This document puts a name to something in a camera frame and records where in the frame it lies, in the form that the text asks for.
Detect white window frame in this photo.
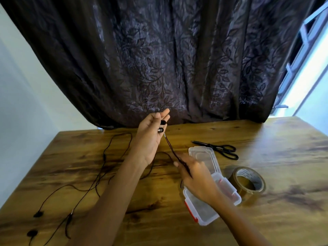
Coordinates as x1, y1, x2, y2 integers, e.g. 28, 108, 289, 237
269, 0, 328, 117

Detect black wired earphones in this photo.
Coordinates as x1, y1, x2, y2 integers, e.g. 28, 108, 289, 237
140, 120, 193, 189
27, 133, 133, 246

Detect person's left hand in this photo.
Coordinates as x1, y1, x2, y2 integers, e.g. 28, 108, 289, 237
128, 108, 171, 168

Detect brown packing tape roll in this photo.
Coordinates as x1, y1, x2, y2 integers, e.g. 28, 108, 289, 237
228, 166, 266, 199

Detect person's right forearm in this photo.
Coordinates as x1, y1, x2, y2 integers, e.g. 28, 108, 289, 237
212, 198, 272, 246

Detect black scissors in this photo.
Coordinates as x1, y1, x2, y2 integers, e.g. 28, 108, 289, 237
191, 140, 239, 161

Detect dark brown leaf-patterned curtain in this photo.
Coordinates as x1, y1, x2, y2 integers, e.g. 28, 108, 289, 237
0, 0, 324, 130

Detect clear plastic box red latch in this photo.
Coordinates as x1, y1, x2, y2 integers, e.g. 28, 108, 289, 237
183, 146, 242, 226

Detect person's left forearm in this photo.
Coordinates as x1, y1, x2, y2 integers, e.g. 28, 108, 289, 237
66, 157, 149, 246

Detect person's right hand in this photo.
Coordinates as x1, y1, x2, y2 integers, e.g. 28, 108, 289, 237
173, 154, 224, 207

